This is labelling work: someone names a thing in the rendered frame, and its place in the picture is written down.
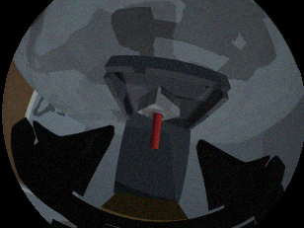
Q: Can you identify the red peg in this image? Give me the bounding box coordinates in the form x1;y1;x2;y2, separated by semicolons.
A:
149;113;163;150

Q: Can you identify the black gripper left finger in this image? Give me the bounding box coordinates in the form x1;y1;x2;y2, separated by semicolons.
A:
33;121;114;197

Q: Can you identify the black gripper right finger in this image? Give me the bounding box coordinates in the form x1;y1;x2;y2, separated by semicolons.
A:
195;140;269;210

